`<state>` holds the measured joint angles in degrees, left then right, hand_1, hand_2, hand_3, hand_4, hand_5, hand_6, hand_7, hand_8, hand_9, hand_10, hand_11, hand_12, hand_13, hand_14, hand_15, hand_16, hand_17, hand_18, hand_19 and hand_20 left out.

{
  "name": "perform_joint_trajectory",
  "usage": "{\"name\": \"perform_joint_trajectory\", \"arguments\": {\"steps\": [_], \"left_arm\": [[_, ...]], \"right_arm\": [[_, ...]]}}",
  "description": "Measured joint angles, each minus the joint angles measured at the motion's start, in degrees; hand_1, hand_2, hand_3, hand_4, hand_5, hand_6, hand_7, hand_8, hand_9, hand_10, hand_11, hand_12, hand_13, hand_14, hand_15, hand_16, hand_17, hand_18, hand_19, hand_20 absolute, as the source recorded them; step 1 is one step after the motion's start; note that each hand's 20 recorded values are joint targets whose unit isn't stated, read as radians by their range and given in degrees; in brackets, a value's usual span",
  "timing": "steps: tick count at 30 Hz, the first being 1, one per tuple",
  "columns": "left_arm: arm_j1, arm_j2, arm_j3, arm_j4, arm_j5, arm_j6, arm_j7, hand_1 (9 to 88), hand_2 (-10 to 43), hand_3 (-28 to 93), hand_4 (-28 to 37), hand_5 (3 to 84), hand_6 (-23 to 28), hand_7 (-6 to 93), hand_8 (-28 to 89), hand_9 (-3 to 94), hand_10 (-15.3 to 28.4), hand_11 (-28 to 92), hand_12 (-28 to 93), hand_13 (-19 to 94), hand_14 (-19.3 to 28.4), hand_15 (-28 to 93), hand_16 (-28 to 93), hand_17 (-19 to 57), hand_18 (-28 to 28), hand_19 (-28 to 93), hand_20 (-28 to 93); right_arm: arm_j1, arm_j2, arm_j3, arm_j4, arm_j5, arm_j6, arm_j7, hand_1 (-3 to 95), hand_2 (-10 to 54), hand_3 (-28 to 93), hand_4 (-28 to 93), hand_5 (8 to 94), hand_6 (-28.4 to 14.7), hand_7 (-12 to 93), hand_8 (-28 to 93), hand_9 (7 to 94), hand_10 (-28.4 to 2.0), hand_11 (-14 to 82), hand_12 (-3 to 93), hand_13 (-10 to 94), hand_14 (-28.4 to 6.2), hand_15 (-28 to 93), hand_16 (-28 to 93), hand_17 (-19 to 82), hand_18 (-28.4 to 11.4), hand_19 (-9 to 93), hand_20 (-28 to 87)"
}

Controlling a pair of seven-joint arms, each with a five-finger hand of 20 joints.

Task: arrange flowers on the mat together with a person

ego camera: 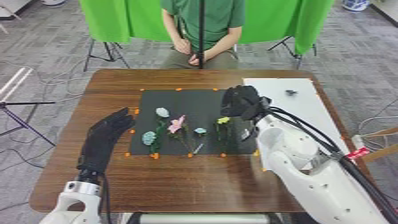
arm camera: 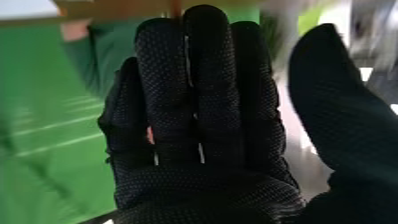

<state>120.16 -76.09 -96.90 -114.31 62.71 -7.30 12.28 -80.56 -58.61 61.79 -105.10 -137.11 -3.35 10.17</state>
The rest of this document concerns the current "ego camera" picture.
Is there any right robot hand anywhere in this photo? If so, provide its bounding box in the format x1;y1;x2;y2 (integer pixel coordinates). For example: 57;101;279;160
218;85;273;121

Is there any yellow flower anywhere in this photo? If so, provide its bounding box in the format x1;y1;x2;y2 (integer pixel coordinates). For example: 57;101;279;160
215;116;234;155

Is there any dark mat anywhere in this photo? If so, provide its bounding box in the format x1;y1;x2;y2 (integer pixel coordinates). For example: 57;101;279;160
128;88;261;157

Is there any person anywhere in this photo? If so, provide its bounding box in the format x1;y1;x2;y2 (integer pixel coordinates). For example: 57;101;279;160
158;0;248;70

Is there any white sheet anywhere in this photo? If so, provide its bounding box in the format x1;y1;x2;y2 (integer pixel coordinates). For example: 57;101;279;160
241;77;351;159

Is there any small blue flower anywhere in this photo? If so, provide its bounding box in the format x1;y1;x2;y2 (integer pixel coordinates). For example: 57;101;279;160
190;126;209;155

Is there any pink flower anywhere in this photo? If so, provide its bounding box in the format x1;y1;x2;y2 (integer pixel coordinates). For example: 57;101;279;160
165;114;197;154

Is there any pale blue flower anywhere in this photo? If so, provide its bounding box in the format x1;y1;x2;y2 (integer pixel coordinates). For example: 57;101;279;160
152;106;172;135

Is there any black backdrop stand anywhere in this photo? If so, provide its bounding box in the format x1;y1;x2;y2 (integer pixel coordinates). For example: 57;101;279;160
264;35;319;70
81;39;133;73

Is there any teal flower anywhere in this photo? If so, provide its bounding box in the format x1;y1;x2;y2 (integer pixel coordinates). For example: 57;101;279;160
140;130;163;156

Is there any black stand pole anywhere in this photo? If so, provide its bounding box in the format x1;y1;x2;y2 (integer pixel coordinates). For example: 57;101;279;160
195;0;208;70

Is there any blue white vase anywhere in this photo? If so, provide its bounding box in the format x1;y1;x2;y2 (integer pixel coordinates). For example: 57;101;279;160
341;0;373;13

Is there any pale grey bar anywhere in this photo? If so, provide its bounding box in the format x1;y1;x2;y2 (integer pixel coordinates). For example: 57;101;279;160
126;213;280;224

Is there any black tripod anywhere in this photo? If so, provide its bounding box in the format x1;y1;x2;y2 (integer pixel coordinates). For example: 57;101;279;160
0;99;58;148

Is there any black cable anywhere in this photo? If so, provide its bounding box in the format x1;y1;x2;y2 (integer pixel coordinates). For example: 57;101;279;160
268;105;398;214

